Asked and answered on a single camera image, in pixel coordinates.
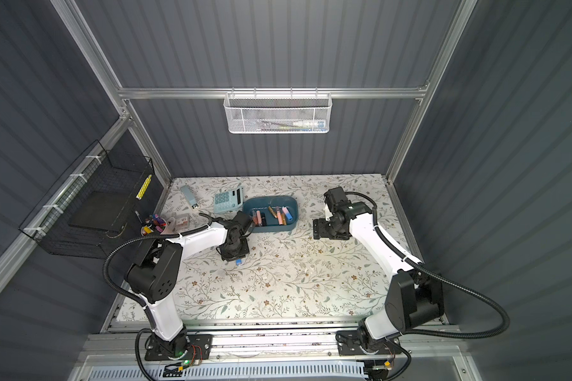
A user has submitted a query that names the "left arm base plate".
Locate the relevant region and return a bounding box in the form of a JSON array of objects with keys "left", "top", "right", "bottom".
[{"left": 144, "top": 333, "right": 214, "bottom": 363}]

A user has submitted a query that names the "teal storage box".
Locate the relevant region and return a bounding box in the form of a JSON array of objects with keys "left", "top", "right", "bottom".
[{"left": 242, "top": 195, "right": 298, "bottom": 233}]

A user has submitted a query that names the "pink small box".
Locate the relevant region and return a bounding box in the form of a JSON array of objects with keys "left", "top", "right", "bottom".
[{"left": 172, "top": 214, "right": 190, "bottom": 229}]

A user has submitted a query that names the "right black cable conduit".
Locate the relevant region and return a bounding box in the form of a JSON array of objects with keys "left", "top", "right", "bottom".
[{"left": 345, "top": 191, "right": 511, "bottom": 340}]

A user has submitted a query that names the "left black cable conduit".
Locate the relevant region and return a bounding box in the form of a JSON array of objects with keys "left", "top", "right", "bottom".
[{"left": 102, "top": 211, "right": 225, "bottom": 381}]

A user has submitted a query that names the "white perforated cable tray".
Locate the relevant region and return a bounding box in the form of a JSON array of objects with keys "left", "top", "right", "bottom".
[{"left": 87, "top": 360, "right": 368, "bottom": 381}]

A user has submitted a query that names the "white wire mesh basket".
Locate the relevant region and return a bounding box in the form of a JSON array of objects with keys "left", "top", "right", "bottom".
[{"left": 223, "top": 94, "right": 333, "bottom": 134}]

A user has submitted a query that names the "black cable conduit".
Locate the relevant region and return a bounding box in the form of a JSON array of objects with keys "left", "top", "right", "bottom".
[
  {"left": 102, "top": 211, "right": 225, "bottom": 381},
  {"left": 345, "top": 191, "right": 511, "bottom": 340}
]

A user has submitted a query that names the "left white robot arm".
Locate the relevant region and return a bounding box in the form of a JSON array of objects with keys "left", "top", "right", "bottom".
[{"left": 125, "top": 211, "right": 253, "bottom": 342}]

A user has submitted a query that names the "black wire basket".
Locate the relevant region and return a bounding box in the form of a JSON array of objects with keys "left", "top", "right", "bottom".
[{"left": 19, "top": 145, "right": 160, "bottom": 259}]

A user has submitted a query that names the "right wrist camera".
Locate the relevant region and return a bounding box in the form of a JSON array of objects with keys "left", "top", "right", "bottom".
[{"left": 323, "top": 187, "right": 351, "bottom": 218}]

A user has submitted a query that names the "teal calculator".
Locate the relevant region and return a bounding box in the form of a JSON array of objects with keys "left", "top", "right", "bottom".
[{"left": 214, "top": 187, "right": 245, "bottom": 214}]

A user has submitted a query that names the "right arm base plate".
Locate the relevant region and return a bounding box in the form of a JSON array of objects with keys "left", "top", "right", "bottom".
[{"left": 335, "top": 327, "right": 402, "bottom": 357}]

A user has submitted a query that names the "cup of coloured pens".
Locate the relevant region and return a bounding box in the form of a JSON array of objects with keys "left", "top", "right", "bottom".
[{"left": 141, "top": 214, "right": 167, "bottom": 236}]

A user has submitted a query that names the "floral table mat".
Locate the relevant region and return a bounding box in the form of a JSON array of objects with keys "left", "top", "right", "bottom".
[{"left": 160, "top": 174, "right": 405, "bottom": 321}]

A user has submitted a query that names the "grey blue small device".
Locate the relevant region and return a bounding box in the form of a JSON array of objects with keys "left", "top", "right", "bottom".
[{"left": 180, "top": 186, "right": 200, "bottom": 210}]

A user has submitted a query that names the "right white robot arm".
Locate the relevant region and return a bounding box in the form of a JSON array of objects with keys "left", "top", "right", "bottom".
[{"left": 312, "top": 203, "right": 444, "bottom": 345}]

